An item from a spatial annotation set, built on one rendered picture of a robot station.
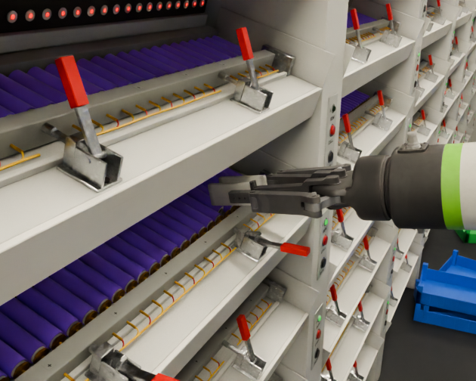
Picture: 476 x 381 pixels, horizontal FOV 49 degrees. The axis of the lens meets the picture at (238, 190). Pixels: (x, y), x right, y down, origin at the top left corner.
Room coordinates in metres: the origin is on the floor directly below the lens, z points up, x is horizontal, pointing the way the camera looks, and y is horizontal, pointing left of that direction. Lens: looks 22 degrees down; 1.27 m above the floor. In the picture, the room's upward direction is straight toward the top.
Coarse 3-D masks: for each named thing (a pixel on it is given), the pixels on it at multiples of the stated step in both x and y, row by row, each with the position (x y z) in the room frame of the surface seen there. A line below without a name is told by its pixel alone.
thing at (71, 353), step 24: (240, 216) 0.64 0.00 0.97; (216, 240) 0.57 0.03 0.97; (168, 264) 0.51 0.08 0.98; (192, 264) 0.53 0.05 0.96; (216, 264) 0.55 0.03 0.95; (144, 288) 0.46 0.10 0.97; (168, 288) 0.49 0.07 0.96; (120, 312) 0.42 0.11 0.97; (144, 312) 0.44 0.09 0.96; (72, 336) 0.38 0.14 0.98; (96, 336) 0.39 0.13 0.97; (48, 360) 0.35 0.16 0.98; (72, 360) 0.36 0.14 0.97
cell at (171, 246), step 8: (136, 224) 0.57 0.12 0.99; (136, 232) 0.56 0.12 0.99; (144, 232) 0.56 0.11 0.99; (152, 232) 0.56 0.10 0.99; (152, 240) 0.55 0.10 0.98; (160, 240) 0.55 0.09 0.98; (168, 240) 0.56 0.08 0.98; (160, 248) 0.55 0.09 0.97; (168, 248) 0.54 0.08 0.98; (176, 248) 0.55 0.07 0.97
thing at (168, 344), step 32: (256, 160) 0.80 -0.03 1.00; (256, 224) 0.67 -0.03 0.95; (288, 224) 0.69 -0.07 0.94; (192, 288) 0.51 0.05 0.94; (224, 288) 0.52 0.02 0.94; (160, 320) 0.45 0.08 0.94; (192, 320) 0.46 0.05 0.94; (224, 320) 0.52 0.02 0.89; (128, 352) 0.40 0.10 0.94; (160, 352) 0.41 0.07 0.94; (192, 352) 0.45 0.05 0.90
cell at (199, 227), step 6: (162, 210) 0.62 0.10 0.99; (168, 210) 0.62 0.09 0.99; (174, 210) 0.62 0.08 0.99; (174, 216) 0.61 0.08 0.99; (180, 216) 0.61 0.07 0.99; (186, 216) 0.61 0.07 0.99; (186, 222) 0.60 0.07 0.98; (192, 222) 0.60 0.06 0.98; (198, 222) 0.61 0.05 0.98; (192, 228) 0.60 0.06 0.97; (198, 228) 0.60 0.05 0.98
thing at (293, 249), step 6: (258, 234) 0.60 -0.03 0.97; (258, 240) 0.60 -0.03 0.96; (264, 240) 0.60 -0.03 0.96; (270, 246) 0.59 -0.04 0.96; (276, 246) 0.58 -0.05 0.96; (282, 246) 0.58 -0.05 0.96; (288, 246) 0.57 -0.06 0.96; (294, 246) 0.57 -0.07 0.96; (300, 246) 0.57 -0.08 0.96; (306, 246) 0.57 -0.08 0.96; (288, 252) 0.57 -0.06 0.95; (294, 252) 0.57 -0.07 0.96; (300, 252) 0.57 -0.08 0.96; (306, 252) 0.56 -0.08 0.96
